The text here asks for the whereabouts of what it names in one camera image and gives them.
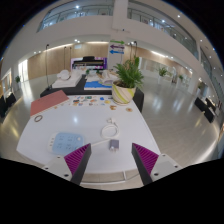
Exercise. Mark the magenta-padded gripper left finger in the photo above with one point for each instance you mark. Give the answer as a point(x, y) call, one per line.
point(77, 159)

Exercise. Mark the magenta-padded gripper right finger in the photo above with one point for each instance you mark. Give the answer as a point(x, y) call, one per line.
point(146, 159)

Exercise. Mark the grey-purple charger block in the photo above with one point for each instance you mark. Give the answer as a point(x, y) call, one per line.
point(114, 144)

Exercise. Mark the light blue power strip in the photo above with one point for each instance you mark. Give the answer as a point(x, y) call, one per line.
point(65, 143)

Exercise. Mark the small brown wooden piece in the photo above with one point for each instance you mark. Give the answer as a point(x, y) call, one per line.
point(129, 109)
point(113, 107)

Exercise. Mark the sheet of colourful stickers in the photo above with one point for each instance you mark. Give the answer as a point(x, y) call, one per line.
point(86, 100)

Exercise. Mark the pink flat board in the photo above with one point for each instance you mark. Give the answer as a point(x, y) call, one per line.
point(48, 101)

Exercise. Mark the black display platform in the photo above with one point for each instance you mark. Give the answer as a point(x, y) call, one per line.
point(71, 91)

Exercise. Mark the potted plant in striped pot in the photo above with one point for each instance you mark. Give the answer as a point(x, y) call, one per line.
point(121, 95)

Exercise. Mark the blue-based white building model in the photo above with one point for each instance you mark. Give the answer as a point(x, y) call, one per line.
point(93, 85)

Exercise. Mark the group of dark seats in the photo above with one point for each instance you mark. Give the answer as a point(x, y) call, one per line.
point(205, 106)

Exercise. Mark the group of dark chairs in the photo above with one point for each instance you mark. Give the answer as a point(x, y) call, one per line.
point(8, 101)

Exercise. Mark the black lamp pole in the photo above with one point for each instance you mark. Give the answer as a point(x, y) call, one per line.
point(46, 66)

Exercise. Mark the small distant potted plant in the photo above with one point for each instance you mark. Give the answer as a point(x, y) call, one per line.
point(17, 79)

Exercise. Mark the sign with coloured arrows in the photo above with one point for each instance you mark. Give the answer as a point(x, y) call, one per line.
point(116, 47)

